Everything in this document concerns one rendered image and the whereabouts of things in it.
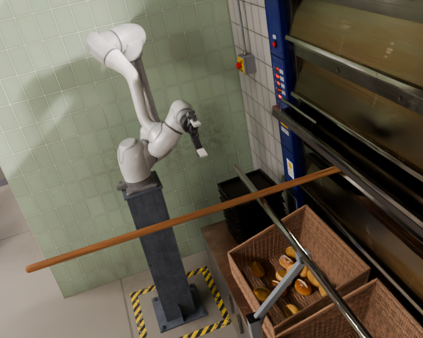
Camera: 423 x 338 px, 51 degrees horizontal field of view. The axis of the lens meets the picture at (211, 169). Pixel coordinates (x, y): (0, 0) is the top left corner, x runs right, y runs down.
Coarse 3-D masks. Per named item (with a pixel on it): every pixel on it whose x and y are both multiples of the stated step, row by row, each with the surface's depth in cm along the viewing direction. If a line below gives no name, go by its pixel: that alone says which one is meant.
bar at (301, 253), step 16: (240, 176) 207; (288, 240) 163; (304, 256) 153; (288, 272) 158; (320, 272) 145; (272, 304) 161; (336, 304) 134; (256, 320) 161; (352, 320) 127; (256, 336) 164; (368, 336) 122
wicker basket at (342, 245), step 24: (288, 216) 231; (264, 240) 233; (312, 240) 229; (264, 264) 237; (336, 264) 209; (360, 264) 192; (240, 288) 225; (288, 288) 219; (312, 288) 217; (336, 288) 185; (312, 312) 186
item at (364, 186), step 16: (272, 112) 206; (288, 112) 202; (320, 128) 184; (336, 128) 183; (336, 144) 169; (352, 144) 169; (336, 160) 158; (352, 160) 157; (368, 160) 157; (384, 160) 156; (352, 176) 149; (384, 176) 146; (400, 176) 145; (368, 192) 141; (400, 192) 137; (416, 192) 136; (416, 208) 129; (416, 224) 122
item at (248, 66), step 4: (248, 52) 258; (240, 56) 254; (244, 56) 253; (248, 56) 251; (252, 56) 251; (244, 60) 251; (248, 60) 252; (252, 60) 252; (244, 64) 252; (248, 64) 253; (252, 64) 253; (240, 68) 259; (244, 68) 253; (248, 68) 254; (252, 68) 255; (244, 72) 255; (248, 72) 255; (252, 72) 256
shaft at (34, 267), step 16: (304, 176) 190; (320, 176) 190; (256, 192) 186; (272, 192) 187; (208, 208) 183; (224, 208) 184; (160, 224) 180; (176, 224) 181; (112, 240) 177; (128, 240) 178; (64, 256) 174
